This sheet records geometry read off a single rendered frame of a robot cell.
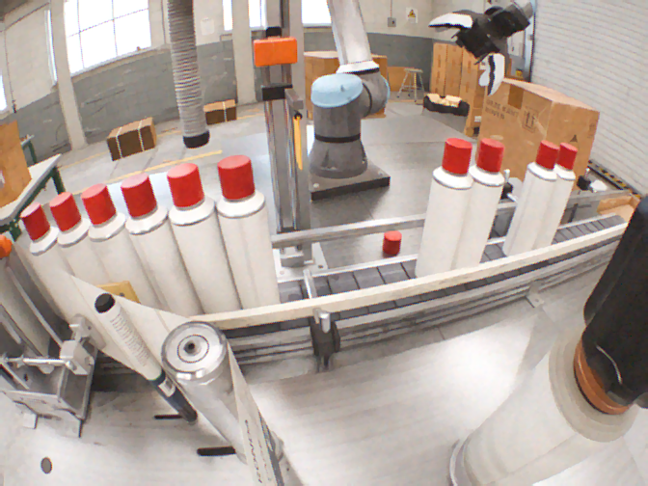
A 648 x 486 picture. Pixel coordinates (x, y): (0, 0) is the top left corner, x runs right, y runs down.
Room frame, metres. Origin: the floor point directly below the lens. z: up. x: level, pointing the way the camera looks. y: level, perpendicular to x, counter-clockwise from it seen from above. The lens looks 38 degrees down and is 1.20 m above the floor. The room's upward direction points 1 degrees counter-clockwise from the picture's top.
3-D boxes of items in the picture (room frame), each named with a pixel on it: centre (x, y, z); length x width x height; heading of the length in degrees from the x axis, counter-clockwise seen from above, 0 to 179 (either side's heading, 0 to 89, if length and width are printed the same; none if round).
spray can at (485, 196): (0.34, -0.21, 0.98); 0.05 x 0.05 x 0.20
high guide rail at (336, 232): (0.40, -0.30, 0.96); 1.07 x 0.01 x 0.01; 102
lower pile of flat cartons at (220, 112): (4.60, 1.57, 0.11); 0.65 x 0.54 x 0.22; 107
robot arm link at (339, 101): (0.77, -0.04, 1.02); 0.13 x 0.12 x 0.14; 147
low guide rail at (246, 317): (0.32, -0.32, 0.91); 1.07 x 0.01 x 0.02; 102
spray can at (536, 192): (0.37, -0.33, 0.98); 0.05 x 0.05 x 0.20
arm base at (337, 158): (0.77, -0.04, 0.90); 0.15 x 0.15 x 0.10
